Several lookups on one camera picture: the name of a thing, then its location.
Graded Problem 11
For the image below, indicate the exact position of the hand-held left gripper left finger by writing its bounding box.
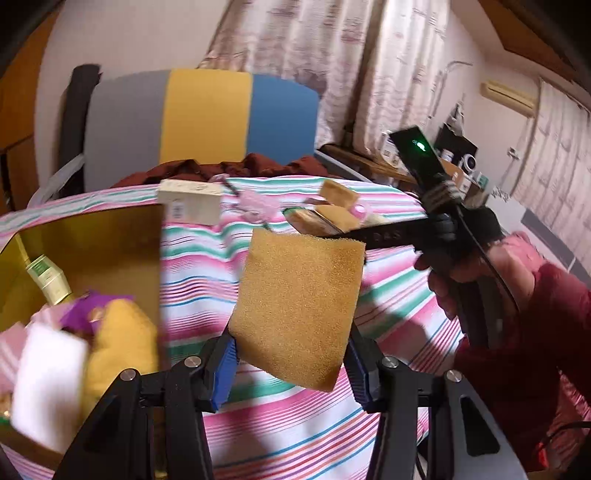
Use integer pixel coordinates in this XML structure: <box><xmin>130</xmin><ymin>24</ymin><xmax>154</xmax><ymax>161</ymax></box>
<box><xmin>51</xmin><ymin>332</ymin><xmax>238</xmax><ymax>480</ymax></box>

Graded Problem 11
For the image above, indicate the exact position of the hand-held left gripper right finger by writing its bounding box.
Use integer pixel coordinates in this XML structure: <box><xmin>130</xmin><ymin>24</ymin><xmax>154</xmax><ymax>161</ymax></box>
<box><xmin>344</xmin><ymin>323</ymin><xmax>529</xmax><ymax>480</ymax></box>

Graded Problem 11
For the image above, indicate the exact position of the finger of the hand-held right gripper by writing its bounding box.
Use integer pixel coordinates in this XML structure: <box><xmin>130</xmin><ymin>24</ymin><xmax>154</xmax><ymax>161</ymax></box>
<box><xmin>318</xmin><ymin>220</ymin><xmax>444</xmax><ymax>252</ymax></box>

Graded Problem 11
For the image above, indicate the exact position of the yellow sponge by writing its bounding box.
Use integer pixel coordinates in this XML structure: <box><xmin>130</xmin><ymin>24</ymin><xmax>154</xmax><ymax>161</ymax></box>
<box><xmin>228</xmin><ymin>227</ymin><xmax>368</xmax><ymax>393</ymax></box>

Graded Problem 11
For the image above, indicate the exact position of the yellow cloth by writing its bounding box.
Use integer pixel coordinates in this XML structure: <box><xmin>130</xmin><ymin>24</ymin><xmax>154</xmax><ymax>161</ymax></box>
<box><xmin>85</xmin><ymin>299</ymin><xmax>160</xmax><ymax>407</ymax></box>

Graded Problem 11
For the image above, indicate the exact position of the purple cloth piece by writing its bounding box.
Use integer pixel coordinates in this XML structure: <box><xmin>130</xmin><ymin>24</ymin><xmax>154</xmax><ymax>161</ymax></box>
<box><xmin>60</xmin><ymin>290</ymin><xmax>134</xmax><ymax>333</ymax></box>

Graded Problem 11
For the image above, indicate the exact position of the beige cardboard box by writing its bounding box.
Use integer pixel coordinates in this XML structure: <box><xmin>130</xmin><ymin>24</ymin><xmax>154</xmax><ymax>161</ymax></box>
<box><xmin>157</xmin><ymin>179</ymin><xmax>223</xmax><ymax>226</ymax></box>

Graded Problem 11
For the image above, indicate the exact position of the gold tin box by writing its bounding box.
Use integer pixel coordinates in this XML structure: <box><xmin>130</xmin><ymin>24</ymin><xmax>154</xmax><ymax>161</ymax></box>
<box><xmin>0</xmin><ymin>203</ymin><xmax>167</xmax><ymax>467</ymax></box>

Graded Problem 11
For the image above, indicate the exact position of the white sponge block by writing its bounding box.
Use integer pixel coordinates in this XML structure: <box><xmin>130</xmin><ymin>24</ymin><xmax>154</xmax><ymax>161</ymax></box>
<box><xmin>10</xmin><ymin>320</ymin><xmax>90</xmax><ymax>453</ymax></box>

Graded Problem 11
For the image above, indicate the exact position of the green white tube box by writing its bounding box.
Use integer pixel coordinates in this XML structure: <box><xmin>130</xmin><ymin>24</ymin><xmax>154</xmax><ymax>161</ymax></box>
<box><xmin>25</xmin><ymin>254</ymin><xmax>75</xmax><ymax>305</ymax></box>

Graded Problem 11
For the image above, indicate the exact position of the pink striped packet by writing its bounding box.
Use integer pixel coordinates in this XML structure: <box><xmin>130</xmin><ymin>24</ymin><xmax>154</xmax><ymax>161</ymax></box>
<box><xmin>0</xmin><ymin>305</ymin><xmax>61</xmax><ymax>393</ymax></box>

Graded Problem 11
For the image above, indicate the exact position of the person's right forearm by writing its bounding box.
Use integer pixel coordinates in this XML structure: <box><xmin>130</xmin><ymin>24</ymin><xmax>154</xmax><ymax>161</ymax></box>
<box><xmin>455</xmin><ymin>231</ymin><xmax>591</xmax><ymax>462</ymax></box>

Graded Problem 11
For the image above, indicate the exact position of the person's right hand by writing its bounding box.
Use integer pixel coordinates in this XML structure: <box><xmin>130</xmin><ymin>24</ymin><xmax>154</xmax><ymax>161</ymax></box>
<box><xmin>413</xmin><ymin>233</ymin><xmax>539</xmax><ymax>324</ymax></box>

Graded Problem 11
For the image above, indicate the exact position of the blue white carton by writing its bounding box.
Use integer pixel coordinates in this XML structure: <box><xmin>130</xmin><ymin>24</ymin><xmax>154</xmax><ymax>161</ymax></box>
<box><xmin>381</xmin><ymin>131</ymin><xmax>402</xmax><ymax>167</ymax></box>

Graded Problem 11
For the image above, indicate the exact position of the black rectangular panel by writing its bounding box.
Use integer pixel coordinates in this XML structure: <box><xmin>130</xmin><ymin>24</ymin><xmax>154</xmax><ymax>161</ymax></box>
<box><xmin>434</xmin><ymin>124</ymin><xmax>478</xmax><ymax>160</ymax></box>

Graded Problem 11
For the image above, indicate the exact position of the yellow sponge block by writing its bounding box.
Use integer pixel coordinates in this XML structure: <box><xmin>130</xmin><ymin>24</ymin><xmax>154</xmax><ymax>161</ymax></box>
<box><xmin>314</xmin><ymin>204</ymin><xmax>362</xmax><ymax>232</ymax></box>

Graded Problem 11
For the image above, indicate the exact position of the tan sponge block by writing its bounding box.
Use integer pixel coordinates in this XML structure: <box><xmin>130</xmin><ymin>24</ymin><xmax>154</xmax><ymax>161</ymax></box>
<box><xmin>321</xmin><ymin>180</ymin><xmax>361</xmax><ymax>208</ymax></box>

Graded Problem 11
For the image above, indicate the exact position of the pink green striped tablecloth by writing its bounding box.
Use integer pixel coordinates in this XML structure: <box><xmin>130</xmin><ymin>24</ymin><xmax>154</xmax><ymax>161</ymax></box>
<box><xmin>0</xmin><ymin>175</ymin><xmax>467</xmax><ymax>480</ymax></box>

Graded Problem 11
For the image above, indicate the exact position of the patterned window curtain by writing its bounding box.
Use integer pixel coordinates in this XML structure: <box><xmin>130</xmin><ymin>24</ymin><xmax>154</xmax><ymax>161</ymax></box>
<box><xmin>198</xmin><ymin>0</ymin><xmax>451</xmax><ymax>160</ymax></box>
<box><xmin>512</xmin><ymin>78</ymin><xmax>591</xmax><ymax>278</ymax></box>

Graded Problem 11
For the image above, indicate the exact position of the dark red garment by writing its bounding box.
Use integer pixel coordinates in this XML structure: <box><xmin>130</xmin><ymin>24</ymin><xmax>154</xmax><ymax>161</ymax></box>
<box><xmin>113</xmin><ymin>153</ymin><xmax>342</xmax><ymax>188</ymax></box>

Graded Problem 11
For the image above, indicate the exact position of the grey yellow blue chair backrest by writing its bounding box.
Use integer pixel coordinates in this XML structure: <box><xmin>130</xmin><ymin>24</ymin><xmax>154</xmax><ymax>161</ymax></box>
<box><xmin>83</xmin><ymin>68</ymin><xmax>320</xmax><ymax>190</ymax></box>

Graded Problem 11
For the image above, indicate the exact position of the white chair armrest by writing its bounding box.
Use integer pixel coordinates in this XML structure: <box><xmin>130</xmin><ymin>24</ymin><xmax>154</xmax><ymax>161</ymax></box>
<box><xmin>28</xmin><ymin>154</ymin><xmax>86</xmax><ymax>201</ymax></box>

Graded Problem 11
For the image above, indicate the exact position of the black foam roll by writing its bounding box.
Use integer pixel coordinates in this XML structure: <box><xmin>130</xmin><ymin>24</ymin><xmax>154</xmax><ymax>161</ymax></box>
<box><xmin>58</xmin><ymin>64</ymin><xmax>101</xmax><ymax>185</ymax></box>

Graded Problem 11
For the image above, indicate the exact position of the wooden wardrobe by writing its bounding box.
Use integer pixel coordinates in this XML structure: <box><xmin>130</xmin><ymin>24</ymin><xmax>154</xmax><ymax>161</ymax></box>
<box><xmin>0</xmin><ymin>14</ymin><xmax>61</xmax><ymax>213</ymax></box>

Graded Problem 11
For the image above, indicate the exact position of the wall air conditioner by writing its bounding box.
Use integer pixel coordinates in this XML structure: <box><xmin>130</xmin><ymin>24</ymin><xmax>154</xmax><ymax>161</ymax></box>
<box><xmin>480</xmin><ymin>79</ymin><xmax>539</xmax><ymax>116</ymax></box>

